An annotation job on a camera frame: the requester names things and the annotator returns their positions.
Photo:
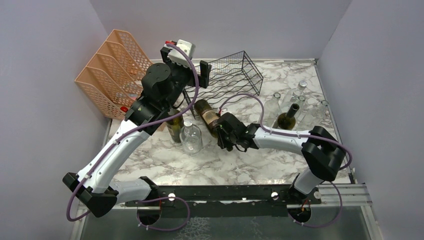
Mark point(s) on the clear tall glass bottle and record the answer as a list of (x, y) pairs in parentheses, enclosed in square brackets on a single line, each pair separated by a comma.
[(271, 110)]

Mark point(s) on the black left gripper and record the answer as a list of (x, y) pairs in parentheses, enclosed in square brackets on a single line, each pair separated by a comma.
[(190, 72)]

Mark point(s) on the clear round glass bottle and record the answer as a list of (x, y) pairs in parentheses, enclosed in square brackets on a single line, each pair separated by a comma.
[(191, 137)]

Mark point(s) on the green labelled wine bottle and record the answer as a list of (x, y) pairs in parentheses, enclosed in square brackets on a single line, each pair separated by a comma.
[(208, 115)]

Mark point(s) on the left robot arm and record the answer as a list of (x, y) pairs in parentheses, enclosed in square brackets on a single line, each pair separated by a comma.
[(162, 85)]

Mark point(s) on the red and black small items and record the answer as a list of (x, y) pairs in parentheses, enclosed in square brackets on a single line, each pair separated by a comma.
[(124, 109)]

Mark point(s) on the black wire wine rack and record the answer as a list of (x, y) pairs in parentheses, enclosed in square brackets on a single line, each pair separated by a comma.
[(231, 75)]

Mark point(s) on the dark green wine bottle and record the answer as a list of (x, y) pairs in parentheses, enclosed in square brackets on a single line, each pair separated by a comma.
[(286, 120)]

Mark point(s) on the peach plastic file organizer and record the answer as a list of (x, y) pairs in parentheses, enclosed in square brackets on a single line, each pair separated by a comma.
[(112, 77)]

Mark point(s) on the green bottle silver foil neck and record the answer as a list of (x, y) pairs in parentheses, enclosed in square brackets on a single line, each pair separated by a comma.
[(174, 127)]

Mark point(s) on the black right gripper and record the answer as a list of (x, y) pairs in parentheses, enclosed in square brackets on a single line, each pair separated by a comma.
[(221, 141)]

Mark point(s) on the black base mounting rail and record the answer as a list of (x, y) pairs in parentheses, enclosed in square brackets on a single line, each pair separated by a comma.
[(215, 201)]

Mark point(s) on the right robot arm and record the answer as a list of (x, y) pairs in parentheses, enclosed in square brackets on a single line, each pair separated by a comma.
[(322, 153)]

